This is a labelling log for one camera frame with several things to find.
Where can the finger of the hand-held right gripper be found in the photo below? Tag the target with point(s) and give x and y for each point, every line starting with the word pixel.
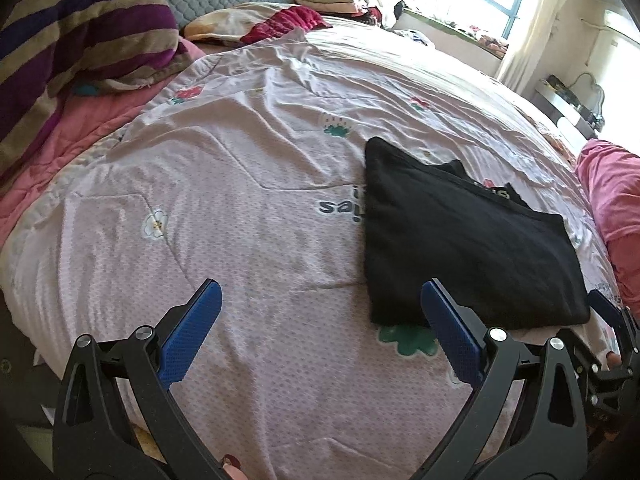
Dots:
pixel 607 307

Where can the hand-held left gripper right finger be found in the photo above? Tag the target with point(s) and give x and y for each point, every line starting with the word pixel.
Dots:
pixel 450 335

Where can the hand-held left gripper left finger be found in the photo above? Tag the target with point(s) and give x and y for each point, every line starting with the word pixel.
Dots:
pixel 192 332

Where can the black shirt with orange patches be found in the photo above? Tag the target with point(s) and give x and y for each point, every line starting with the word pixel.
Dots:
pixel 450 240

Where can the pile of loose clothes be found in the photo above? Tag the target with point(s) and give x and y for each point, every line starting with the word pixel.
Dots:
pixel 390 17

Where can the person's right hand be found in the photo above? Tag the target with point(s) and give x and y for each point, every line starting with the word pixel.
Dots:
pixel 612 358

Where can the person's left hand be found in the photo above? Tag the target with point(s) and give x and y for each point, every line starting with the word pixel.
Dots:
pixel 232 469

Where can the pink cloth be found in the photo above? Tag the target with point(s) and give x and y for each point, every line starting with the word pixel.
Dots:
pixel 612 195

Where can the pink printed quilt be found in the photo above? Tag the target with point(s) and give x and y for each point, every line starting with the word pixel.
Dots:
pixel 250 210

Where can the scalloped mirror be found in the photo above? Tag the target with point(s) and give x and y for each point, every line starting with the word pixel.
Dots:
pixel 587 87

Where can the pink blanket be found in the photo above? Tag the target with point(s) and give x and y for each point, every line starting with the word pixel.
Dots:
pixel 75 135

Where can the cream curtain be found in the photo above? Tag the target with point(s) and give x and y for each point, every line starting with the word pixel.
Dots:
pixel 535 25

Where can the cream pillow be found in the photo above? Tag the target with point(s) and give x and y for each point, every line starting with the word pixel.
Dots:
pixel 225 22

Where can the red cloth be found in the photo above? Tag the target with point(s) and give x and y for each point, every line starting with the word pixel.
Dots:
pixel 290 20

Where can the purple striped pillow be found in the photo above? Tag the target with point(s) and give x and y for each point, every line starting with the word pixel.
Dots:
pixel 75 25

